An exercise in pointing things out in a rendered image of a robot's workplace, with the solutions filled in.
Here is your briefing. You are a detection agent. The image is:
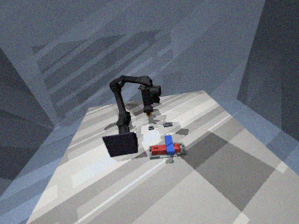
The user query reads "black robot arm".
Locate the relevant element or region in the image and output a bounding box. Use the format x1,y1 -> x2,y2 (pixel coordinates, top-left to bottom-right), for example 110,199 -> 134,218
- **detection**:
110,75 -> 161,134

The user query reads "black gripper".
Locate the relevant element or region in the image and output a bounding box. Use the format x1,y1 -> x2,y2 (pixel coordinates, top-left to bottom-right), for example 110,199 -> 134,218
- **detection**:
142,96 -> 153,114

